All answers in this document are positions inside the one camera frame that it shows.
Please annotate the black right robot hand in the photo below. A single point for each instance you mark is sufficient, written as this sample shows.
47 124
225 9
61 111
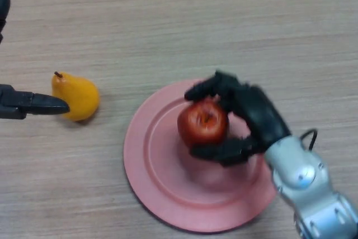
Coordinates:
251 110

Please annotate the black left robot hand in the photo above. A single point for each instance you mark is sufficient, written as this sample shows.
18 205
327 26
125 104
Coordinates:
28 103

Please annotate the red apple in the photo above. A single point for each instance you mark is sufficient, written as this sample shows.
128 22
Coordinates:
202 122

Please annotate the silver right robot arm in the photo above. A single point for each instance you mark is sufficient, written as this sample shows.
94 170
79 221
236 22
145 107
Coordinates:
310 191

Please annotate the pink round plate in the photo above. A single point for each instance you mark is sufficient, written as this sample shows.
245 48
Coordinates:
179 177

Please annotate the yellow pear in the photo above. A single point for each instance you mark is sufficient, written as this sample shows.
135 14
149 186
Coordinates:
78 99

